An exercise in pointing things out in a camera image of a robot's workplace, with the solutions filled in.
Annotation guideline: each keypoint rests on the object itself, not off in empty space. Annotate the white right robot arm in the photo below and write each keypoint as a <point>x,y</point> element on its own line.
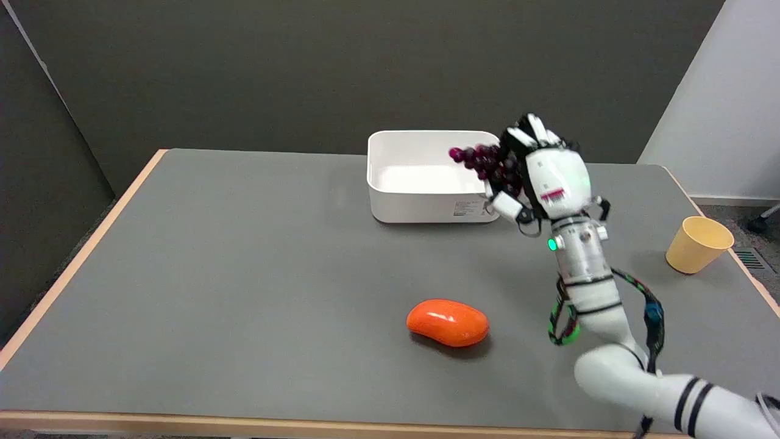
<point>594,286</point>

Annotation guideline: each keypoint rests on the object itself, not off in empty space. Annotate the orange mango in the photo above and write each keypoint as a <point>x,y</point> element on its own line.
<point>448,322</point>

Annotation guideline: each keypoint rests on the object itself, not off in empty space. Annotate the floor vent grille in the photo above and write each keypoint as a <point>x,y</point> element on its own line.
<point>754,260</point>

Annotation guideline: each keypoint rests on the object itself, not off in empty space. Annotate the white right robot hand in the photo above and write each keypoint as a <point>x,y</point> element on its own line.
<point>557,177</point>

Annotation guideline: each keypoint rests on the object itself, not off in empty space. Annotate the yellow paper cup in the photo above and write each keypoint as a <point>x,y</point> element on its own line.
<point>696,244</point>

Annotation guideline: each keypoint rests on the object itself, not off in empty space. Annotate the white plastic box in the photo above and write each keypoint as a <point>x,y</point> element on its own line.
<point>426,177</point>

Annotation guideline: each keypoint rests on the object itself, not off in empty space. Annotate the purple grape bunch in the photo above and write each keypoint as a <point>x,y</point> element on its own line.
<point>487,160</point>

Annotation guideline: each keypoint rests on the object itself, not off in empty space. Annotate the chair caster leg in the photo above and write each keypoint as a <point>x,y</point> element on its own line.
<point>763,220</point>

